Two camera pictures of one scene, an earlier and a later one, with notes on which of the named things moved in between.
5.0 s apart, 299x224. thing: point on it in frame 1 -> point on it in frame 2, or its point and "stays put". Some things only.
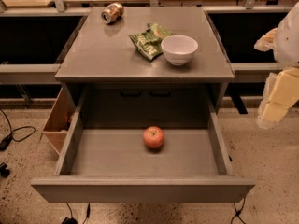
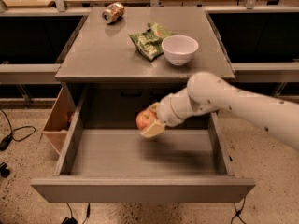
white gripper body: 288,39 -> 166,113
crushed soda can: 111,12 stays put
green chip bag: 149,41 stays put
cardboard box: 58,123 stays put
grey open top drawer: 105,159 stays put
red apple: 153,136 -> 144,119
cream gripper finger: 266,42 -> 154,107
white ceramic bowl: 178,49 stays put
